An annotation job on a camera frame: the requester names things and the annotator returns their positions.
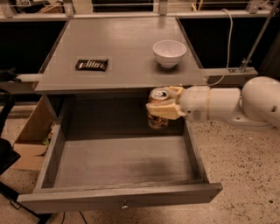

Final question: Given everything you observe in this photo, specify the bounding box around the metal diagonal brace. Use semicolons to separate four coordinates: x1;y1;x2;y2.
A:
237;0;280;73

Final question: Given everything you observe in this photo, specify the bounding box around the open grey top drawer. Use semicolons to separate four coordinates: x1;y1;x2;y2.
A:
17;95;224;214

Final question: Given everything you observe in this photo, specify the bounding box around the grey metal shelf rail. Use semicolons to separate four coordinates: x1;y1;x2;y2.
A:
0;0;279;21

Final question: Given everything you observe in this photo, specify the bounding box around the white ceramic bowl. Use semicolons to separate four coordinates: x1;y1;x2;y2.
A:
152;40;186;68

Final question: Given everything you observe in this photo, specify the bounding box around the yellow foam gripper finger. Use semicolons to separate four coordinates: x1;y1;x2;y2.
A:
146;102;186;120
164;86;185;102

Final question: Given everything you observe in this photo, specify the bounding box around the orange soda can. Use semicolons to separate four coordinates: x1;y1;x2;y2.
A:
146;87;171;131

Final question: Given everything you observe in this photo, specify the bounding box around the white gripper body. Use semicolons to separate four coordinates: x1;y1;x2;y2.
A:
178;86;210;122

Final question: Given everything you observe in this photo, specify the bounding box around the cardboard box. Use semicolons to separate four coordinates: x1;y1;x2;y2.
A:
12;98;53;171

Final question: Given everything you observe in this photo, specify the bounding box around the dark snack bar wrapper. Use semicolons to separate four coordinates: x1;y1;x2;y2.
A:
75;59;109;72

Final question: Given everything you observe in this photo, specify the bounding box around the white cable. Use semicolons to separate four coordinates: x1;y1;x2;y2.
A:
206;8;234;88

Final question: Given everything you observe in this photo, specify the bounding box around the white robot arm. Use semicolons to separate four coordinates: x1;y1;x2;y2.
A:
146;76;280;130

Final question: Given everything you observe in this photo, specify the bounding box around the grey wooden cabinet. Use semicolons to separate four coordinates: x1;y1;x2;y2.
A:
36;17;204;140

